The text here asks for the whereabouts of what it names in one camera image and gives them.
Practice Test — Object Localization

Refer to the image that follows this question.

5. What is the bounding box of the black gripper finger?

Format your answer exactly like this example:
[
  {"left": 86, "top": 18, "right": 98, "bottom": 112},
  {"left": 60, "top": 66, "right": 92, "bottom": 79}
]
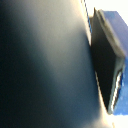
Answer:
[{"left": 0, "top": 0, "right": 105, "bottom": 128}]

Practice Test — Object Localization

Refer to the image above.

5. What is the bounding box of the dark blue book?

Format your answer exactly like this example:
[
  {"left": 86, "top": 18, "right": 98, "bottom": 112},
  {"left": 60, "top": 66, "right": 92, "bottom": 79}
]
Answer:
[{"left": 90, "top": 7, "right": 128, "bottom": 116}]

